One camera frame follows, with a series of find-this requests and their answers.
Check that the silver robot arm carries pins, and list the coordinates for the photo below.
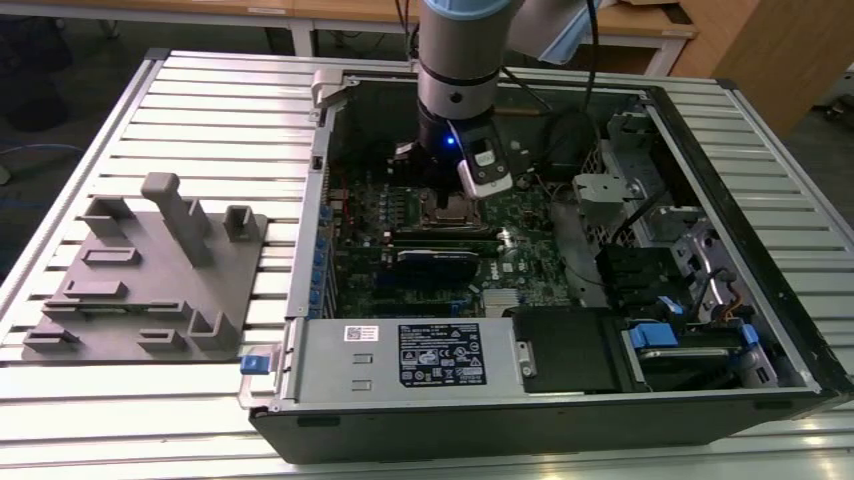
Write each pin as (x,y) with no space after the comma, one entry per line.
(461,60)

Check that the metal CPU socket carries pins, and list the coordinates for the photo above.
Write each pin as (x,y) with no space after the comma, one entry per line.
(422,227)

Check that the green RAM stick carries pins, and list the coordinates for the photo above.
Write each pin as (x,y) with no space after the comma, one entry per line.
(447,245)

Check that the green motherboard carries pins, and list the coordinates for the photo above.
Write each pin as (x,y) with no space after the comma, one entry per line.
(528,240)

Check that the black graphics card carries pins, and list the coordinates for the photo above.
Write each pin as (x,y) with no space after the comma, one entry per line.
(437,275)

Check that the silver finned heatsink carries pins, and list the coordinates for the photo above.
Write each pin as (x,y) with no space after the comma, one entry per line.
(501,302)

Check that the black fan shroud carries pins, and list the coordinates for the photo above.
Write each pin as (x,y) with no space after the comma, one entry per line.
(641,275)

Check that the wooden top desk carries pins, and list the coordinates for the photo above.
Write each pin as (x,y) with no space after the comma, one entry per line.
(634,30)
(134,7)

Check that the black plastic drive shroud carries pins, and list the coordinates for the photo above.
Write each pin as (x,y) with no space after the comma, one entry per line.
(574,350)

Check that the grey power supply unit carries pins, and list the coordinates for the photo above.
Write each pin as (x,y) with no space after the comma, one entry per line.
(321,360)

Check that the hard disk in blue carrier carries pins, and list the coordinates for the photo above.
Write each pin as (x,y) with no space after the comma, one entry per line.
(650,336)

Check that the grey parts rack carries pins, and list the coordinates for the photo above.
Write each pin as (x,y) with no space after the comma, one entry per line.
(154,280)

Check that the blue plastic latch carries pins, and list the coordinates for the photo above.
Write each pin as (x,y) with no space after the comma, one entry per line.
(254,365)

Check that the black and silver PC case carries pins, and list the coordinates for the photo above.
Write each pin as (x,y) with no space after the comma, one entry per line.
(467,435)

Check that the wooden cabinet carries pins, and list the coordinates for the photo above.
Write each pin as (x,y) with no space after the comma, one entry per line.
(788,50)

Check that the office chair base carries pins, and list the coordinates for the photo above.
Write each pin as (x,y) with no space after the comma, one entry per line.
(842,107)

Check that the black office chair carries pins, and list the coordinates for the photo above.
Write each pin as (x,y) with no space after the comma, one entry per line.
(34,75)

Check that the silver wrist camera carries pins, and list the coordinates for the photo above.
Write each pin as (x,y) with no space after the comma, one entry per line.
(487,170)

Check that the silver metal bracket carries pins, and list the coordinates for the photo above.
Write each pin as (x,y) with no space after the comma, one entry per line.
(601,192)

